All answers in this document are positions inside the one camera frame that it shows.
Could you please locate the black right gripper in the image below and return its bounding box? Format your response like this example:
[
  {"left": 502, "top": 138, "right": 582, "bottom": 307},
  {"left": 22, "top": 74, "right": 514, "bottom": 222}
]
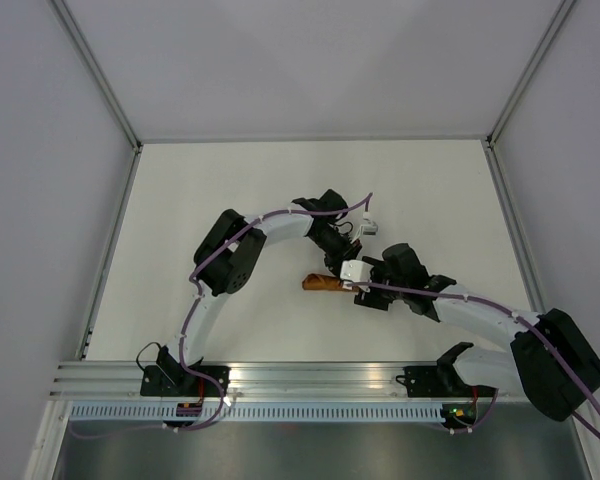
[{"left": 354, "top": 255, "right": 407, "bottom": 311}]

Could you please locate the orange-brown cloth napkin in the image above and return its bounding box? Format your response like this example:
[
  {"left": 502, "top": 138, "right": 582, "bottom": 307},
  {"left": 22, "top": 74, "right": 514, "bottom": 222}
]
[{"left": 301, "top": 273, "right": 359, "bottom": 292}]

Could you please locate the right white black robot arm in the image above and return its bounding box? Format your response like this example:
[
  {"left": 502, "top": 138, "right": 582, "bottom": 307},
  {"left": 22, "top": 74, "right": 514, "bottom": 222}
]
[{"left": 340, "top": 243, "right": 600, "bottom": 421}]

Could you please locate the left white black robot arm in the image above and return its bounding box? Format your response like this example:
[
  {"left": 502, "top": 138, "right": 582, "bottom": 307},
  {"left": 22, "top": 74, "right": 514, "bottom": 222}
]
[{"left": 141, "top": 189, "right": 371, "bottom": 397}]

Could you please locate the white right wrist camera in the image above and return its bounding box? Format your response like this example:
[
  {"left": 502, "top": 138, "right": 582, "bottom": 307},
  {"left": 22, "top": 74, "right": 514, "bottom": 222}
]
[{"left": 340, "top": 260, "right": 372, "bottom": 291}]

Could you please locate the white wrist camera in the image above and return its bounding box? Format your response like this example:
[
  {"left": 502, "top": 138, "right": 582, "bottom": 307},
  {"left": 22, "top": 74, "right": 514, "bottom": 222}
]
[
  {"left": 340, "top": 260, "right": 372, "bottom": 291},
  {"left": 355, "top": 212, "right": 379, "bottom": 239}
]

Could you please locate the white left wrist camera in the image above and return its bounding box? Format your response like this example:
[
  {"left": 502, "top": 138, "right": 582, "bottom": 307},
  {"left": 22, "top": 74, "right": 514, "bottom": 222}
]
[{"left": 355, "top": 212, "right": 379, "bottom": 239}]

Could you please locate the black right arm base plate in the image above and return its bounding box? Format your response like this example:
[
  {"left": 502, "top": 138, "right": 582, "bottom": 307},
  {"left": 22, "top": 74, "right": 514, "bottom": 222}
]
[{"left": 395, "top": 365, "right": 495, "bottom": 399}]

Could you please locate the aluminium right side rail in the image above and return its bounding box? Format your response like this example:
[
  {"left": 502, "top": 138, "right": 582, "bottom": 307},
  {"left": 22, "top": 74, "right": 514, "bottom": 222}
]
[{"left": 481, "top": 137, "right": 551, "bottom": 313}]

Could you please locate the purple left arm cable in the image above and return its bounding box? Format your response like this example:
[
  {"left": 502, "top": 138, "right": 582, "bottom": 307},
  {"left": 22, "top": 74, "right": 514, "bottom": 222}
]
[{"left": 69, "top": 192, "right": 375, "bottom": 441}]

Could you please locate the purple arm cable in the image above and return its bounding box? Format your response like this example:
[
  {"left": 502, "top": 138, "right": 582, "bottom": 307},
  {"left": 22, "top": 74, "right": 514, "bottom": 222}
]
[
  {"left": 69, "top": 192, "right": 375, "bottom": 441},
  {"left": 352, "top": 282, "right": 600, "bottom": 449}
]

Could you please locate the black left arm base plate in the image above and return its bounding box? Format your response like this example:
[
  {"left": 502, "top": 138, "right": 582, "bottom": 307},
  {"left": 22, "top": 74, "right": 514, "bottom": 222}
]
[{"left": 140, "top": 365, "right": 230, "bottom": 398}]

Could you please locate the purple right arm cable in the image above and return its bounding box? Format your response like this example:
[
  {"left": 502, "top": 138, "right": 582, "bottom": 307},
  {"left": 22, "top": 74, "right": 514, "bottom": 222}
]
[{"left": 352, "top": 282, "right": 600, "bottom": 449}]

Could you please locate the aluminium front rail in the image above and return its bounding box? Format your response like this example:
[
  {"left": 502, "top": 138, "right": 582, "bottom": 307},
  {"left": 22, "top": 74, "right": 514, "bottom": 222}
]
[{"left": 49, "top": 360, "right": 594, "bottom": 402}]

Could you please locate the white slotted cable duct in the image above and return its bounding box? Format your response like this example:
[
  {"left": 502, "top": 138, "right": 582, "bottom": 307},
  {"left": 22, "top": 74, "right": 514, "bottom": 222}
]
[{"left": 70, "top": 401, "right": 444, "bottom": 423}]

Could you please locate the aluminium frame post right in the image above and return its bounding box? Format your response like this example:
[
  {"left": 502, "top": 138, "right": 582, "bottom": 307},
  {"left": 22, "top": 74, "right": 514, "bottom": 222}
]
[{"left": 486, "top": 0, "right": 579, "bottom": 146}]

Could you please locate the aluminium frame post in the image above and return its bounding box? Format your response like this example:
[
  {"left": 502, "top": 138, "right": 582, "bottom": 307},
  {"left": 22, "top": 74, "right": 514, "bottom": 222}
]
[
  {"left": 486, "top": 0, "right": 579, "bottom": 146},
  {"left": 48, "top": 0, "right": 142, "bottom": 152}
]

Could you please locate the aluminium frame post left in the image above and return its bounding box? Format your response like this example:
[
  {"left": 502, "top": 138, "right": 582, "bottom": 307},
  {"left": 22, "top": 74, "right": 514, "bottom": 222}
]
[{"left": 48, "top": 0, "right": 142, "bottom": 152}]

